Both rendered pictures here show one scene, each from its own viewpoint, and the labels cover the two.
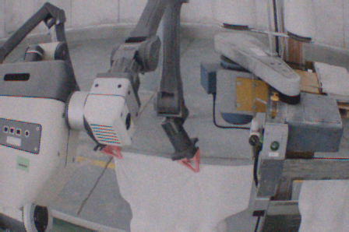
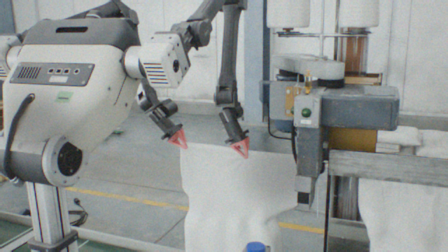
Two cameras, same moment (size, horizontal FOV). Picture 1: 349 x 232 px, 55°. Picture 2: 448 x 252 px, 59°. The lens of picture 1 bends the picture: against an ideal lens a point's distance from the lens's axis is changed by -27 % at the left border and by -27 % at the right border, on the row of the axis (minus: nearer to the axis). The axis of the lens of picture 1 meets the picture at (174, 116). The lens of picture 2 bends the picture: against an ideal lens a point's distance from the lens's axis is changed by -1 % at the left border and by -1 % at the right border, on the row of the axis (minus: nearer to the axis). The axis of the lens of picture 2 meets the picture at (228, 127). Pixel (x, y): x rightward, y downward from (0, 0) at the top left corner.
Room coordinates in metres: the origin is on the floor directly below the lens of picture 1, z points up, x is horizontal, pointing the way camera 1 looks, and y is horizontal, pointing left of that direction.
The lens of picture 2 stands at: (-0.25, -0.18, 1.54)
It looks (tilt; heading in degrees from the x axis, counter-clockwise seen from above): 14 degrees down; 7
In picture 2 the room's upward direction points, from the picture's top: 1 degrees counter-clockwise
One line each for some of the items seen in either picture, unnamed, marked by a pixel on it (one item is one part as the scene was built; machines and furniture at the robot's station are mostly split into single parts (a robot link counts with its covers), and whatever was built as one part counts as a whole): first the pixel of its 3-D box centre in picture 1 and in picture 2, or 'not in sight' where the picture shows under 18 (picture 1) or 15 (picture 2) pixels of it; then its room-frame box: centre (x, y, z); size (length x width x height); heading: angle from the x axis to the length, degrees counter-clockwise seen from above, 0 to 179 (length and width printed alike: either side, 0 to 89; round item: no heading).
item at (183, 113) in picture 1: (173, 110); (229, 106); (1.27, 0.00, 1.24); 0.11 x 0.09 x 0.12; 164
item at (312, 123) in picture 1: (302, 139); (348, 125); (1.08, -0.42, 1.21); 0.30 x 0.25 x 0.30; 76
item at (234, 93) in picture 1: (254, 93); (304, 101); (1.40, -0.29, 1.23); 0.28 x 0.07 x 0.16; 76
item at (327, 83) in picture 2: (289, 95); (330, 82); (1.13, -0.36, 1.35); 0.09 x 0.09 x 0.03
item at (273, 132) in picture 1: (275, 141); (307, 110); (0.96, -0.27, 1.28); 0.08 x 0.05 x 0.09; 76
